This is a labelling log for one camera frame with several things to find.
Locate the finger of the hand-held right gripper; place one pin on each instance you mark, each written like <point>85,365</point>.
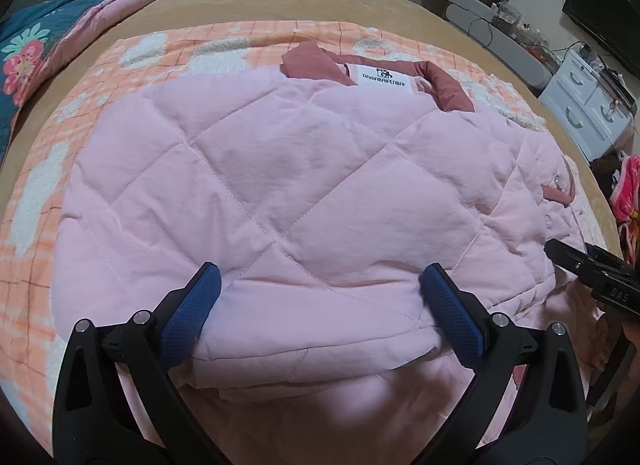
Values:
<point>607,287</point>
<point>607,257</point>

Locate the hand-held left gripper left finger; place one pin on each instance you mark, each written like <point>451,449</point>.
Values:
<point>192,305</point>

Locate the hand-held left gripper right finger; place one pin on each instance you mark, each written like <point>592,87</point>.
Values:
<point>450,310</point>

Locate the pink quilted jacket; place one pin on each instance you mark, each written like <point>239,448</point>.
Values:
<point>300,170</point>

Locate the pink printed cloth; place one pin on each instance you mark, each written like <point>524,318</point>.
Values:
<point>627,195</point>

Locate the dark cloth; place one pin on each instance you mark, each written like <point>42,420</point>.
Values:
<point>602,170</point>

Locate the orange white plaid blanket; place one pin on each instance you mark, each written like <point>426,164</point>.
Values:
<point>45,265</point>

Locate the white drawer cabinet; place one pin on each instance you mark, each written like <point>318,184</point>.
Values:
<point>575,100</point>

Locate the grey desk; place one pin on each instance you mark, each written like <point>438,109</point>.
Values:
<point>500,45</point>

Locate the black television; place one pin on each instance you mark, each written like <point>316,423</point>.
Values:
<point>605,15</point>

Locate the clutter of small gadgets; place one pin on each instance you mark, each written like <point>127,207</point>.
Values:
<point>505,10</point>

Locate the blue floral quilt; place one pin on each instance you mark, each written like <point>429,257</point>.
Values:
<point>50,35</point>

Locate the tan bed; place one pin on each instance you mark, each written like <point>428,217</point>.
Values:
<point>375,2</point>

